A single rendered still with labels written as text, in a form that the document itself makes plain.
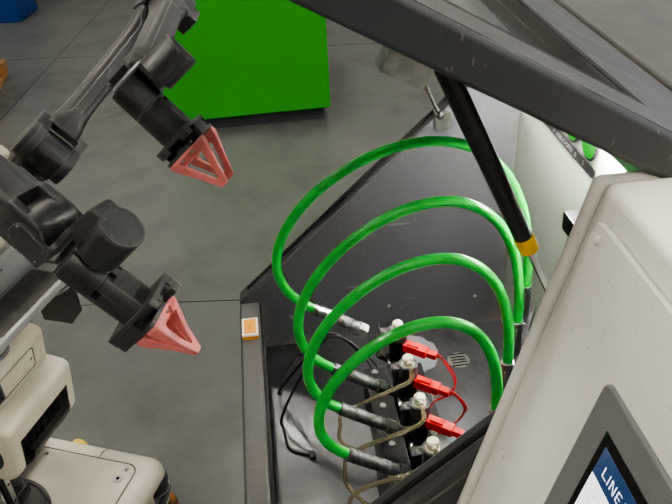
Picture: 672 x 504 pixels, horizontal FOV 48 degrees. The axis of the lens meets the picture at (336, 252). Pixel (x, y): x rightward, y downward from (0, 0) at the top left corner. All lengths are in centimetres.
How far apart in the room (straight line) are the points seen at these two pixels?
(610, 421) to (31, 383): 129
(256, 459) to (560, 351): 64
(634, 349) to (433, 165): 85
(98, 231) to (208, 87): 355
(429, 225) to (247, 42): 300
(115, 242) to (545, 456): 52
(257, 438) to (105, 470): 99
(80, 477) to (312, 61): 287
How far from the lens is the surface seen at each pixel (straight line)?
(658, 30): 120
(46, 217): 97
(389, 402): 123
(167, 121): 113
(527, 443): 74
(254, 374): 134
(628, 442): 60
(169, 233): 360
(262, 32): 432
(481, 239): 150
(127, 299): 96
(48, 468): 225
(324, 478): 133
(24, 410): 164
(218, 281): 322
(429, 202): 95
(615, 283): 62
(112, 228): 91
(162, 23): 140
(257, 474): 119
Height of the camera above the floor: 186
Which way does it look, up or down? 34 degrees down
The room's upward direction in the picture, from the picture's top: 3 degrees counter-clockwise
